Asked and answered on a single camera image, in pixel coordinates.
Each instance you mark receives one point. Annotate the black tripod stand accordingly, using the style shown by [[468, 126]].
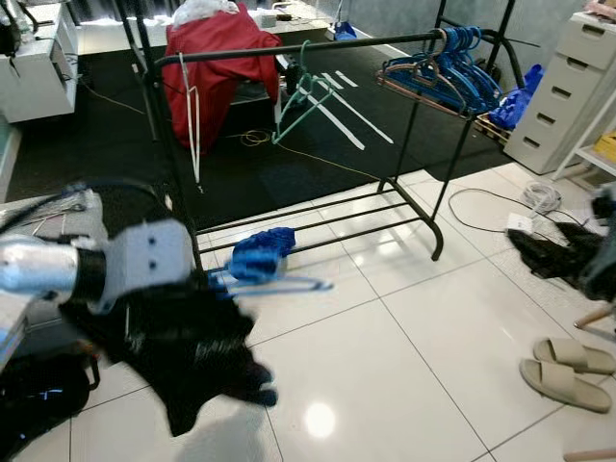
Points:
[[142, 77]]

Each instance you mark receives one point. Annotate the blue bag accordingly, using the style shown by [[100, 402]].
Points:
[[520, 96]]

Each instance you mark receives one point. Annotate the white crumpled cloth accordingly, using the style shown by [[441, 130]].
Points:
[[207, 10]]

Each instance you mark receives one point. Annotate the red garment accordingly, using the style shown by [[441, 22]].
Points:
[[217, 77]]

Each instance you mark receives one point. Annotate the black rumpled bag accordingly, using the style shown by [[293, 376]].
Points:
[[10, 29]]

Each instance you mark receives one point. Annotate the black metal clothes rack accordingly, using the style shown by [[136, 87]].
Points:
[[250, 52]]

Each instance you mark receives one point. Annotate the white drawer cabinet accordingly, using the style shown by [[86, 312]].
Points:
[[563, 87]]

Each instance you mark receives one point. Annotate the blue hanger bunch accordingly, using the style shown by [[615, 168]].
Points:
[[452, 82]]

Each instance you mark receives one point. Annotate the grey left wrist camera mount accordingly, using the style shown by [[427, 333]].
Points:
[[149, 255]]

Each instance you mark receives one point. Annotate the green hanger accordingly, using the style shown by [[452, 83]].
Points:
[[306, 82]]

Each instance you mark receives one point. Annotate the black floor mat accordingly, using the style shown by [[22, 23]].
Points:
[[96, 154]]

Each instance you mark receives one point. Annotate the beige slipper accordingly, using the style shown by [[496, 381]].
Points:
[[577, 354], [563, 385]]

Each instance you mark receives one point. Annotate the white hanger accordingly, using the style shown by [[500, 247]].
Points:
[[195, 135]]

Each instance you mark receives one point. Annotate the white metal shelf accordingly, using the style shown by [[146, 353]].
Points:
[[589, 166]]

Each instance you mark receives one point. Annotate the white power adapter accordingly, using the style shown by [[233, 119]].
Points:
[[521, 222]]

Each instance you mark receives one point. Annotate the blue cloth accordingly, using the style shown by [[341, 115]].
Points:
[[265, 252]]

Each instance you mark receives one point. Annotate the wooden chair leg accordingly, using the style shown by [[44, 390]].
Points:
[[597, 316]]

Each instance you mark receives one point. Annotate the black garment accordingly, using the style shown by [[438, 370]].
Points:
[[183, 356]]

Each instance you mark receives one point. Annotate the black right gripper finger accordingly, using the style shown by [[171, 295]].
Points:
[[544, 260], [566, 239]]

